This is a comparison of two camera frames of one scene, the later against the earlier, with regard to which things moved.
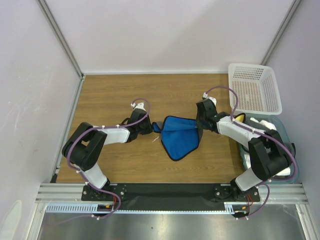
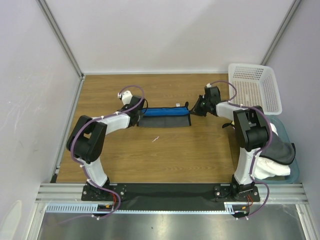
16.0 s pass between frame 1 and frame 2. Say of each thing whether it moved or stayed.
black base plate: stayed
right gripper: moved
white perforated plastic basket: stayed
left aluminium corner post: stayed
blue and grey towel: moved
